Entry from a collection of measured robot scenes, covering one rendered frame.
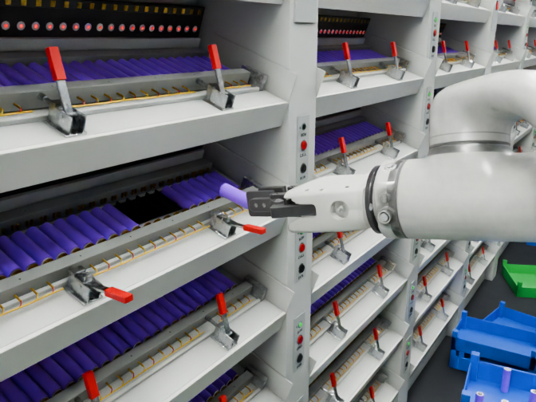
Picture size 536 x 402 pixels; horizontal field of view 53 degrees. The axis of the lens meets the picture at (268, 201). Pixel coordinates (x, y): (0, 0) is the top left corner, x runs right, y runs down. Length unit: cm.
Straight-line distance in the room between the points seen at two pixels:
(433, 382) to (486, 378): 70
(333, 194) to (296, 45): 43
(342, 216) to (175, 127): 26
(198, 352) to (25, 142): 47
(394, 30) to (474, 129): 108
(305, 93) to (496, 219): 54
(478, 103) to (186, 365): 60
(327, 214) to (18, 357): 36
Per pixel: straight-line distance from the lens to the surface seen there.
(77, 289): 69
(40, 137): 61
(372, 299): 155
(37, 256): 72
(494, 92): 51
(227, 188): 71
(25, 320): 66
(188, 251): 80
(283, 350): 111
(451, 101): 55
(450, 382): 228
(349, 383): 156
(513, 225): 53
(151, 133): 70
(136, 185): 89
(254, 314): 103
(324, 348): 132
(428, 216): 55
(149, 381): 87
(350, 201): 57
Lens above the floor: 126
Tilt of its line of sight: 17 degrees down
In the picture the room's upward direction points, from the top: straight up
